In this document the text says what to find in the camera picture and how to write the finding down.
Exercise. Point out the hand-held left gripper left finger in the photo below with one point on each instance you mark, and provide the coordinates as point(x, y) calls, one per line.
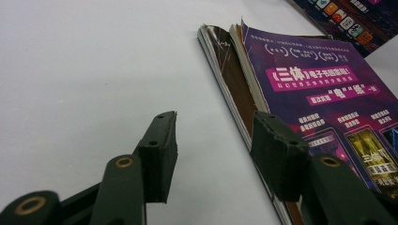
point(159, 156)

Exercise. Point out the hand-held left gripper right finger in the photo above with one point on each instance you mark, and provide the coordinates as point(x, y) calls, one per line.
point(278, 156)

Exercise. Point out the purple magazine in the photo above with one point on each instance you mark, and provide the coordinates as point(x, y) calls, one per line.
point(313, 78)
point(350, 22)

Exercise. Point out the black and red magazine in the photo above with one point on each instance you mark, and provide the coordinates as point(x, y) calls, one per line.
point(230, 72)

